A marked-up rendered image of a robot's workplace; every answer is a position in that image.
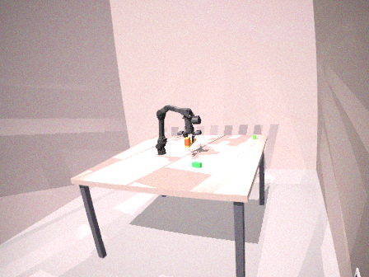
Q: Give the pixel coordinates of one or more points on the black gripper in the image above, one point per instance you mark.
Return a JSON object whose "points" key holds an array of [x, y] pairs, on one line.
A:
{"points": [[189, 130]]}

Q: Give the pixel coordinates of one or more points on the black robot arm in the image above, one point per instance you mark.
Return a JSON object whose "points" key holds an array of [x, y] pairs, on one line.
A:
{"points": [[188, 116]]}

